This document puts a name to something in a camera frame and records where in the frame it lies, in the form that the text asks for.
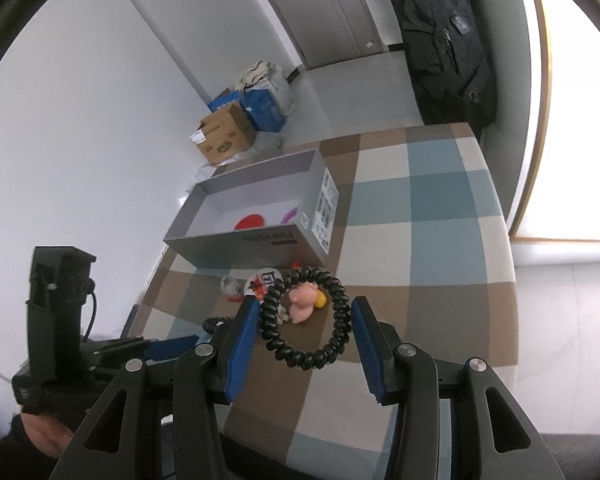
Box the large blue box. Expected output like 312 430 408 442
242 89 288 132

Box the brown cardboard box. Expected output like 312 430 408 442
190 102 257 166

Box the black spiral hair tie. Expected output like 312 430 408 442
258 267 353 372

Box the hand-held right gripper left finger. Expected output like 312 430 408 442
50 296 261 480

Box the checked tablecloth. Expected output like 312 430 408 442
121 122 520 480

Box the grey door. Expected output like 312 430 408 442
245 0 388 70

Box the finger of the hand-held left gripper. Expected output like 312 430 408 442
142 336 204 362

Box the small blue box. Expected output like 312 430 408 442
208 89 242 113

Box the person's left hand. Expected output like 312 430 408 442
20 412 78 461

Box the pink pig charm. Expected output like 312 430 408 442
286 282 327 325

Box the clear and red trinket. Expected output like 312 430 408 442
221 275 245 304

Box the white round badge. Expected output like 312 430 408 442
247 269 282 299

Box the gold-framed window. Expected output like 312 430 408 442
509 0 600 246

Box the black backpack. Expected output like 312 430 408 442
382 0 498 130

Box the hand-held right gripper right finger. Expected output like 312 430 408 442
351 296 567 480

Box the clear plastic wrap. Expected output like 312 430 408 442
179 131 283 206

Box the thin black hair tie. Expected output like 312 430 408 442
201 316 237 335

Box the person's left forearm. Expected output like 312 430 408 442
0 412 61 480

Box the grey cardboard box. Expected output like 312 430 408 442
163 149 340 268

